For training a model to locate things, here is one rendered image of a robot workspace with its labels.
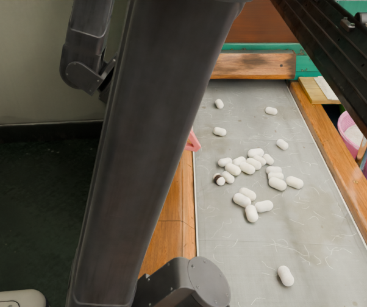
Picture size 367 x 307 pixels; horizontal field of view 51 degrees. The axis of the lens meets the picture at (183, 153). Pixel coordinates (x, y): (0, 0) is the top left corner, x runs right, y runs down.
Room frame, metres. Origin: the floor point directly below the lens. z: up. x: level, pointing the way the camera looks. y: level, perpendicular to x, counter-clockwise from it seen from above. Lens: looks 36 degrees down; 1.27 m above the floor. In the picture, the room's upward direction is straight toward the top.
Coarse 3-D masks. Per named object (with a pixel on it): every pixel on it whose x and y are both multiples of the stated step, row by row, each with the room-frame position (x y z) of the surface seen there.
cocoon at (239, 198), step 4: (236, 196) 0.55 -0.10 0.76; (240, 196) 0.55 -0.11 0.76; (244, 196) 0.55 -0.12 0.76; (236, 200) 0.55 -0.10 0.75; (240, 200) 0.55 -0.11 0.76; (244, 200) 0.54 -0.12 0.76; (248, 200) 0.54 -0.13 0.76; (240, 204) 0.54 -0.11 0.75; (244, 204) 0.54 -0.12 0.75; (248, 204) 0.54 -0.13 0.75
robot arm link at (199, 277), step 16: (160, 272) 0.24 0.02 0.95; (176, 272) 0.23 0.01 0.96; (192, 272) 0.23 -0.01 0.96; (208, 272) 0.24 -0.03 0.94; (144, 288) 0.23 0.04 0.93; (160, 288) 0.22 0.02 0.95; (176, 288) 0.21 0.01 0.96; (192, 288) 0.21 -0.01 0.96; (208, 288) 0.22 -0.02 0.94; (224, 288) 0.23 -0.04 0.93; (144, 304) 0.22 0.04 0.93; (160, 304) 0.21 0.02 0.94; (176, 304) 0.21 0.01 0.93; (192, 304) 0.21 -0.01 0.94; (208, 304) 0.21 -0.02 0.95; (224, 304) 0.21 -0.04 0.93
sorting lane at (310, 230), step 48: (240, 96) 1.01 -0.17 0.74; (288, 96) 1.01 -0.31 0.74; (240, 144) 0.76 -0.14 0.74; (288, 144) 0.76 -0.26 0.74; (288, 192) 0.59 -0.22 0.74; (336, 192) 0.59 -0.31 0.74; (240, 240) 0.46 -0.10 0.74; (288, 240) 0.46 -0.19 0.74; (336, 240) 0.46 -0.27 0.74; (240, 288) 0.36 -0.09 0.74; (288, 288) 0.36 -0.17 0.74; (336, 288) 0.36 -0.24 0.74
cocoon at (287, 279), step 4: (280, 268) 0.39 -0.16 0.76; (284, 268) 0.39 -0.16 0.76; (280, 272) 0.38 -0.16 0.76; (284, 272) 0.38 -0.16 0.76; (288, 272) 0.38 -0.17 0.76; (280, 276) 0.38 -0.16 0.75; (284, 276) 0.37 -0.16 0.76; (288, 276) 0.37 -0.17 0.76; (292, 276) 0.37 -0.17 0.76; (284, 280) 0.37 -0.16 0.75; (288, 280) 0.36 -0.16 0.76; (292, 280) 0.37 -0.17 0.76; (284, 284) 0.36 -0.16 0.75; (288, 284) 0.36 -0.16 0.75
